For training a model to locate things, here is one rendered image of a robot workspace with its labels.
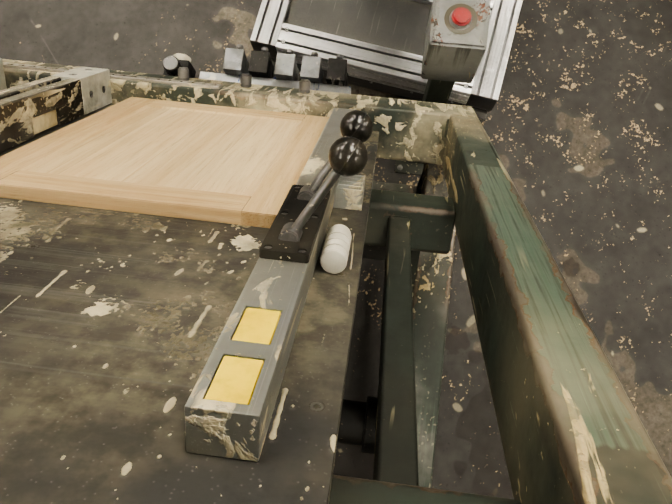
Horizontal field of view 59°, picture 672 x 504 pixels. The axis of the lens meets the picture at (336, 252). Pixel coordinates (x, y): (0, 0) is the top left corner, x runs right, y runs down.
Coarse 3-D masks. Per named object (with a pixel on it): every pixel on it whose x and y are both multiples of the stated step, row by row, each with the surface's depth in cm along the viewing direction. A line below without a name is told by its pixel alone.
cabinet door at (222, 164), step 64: (64, 128) 101; (128, 128) 105; (192, 128) 109; (256, 128) 112; (320, 128) 115; (0, 192) 76; (64, 192) 75; (128, 192) 77; (192, 192) 79; (256, 192) 80
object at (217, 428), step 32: (320, 160) 89; (256, 288) 53; (288, 288) 53; (288, 320) 48; (224, 352) 44; (256, 352) 44; (288, 352) 49; (256, 384) 41; (192, 416) 38; (224, 416) 38; (256, 416) 38; (192, 448) 40; (224, 448) 39; (256, 448) 39
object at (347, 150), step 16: (336, 144) 56; (352, 144) 55; (336, 160) 55; (352, 160) 55; (336, 176) 57; (320, 192) 58; (304, 208) 59; (288, 224) 61; (304, 224) 60; (288, 240) 60
